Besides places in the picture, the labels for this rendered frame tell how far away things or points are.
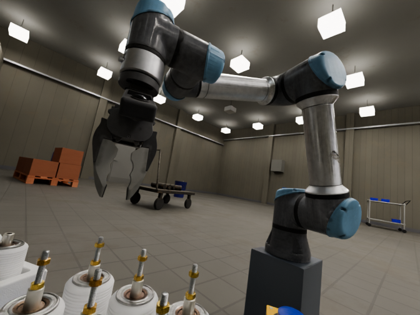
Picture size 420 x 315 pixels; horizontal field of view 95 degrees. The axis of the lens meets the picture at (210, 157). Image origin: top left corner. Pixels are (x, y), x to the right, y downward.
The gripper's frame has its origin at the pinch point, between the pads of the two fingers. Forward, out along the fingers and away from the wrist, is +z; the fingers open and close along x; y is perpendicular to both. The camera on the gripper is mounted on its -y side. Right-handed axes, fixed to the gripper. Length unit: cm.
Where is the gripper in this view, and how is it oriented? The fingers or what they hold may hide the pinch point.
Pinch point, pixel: (116, 190)
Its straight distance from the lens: 35.1
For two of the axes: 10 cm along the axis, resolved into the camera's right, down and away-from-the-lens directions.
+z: -1.5, 9.8, -1.5
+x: -8.8, -2.0, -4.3
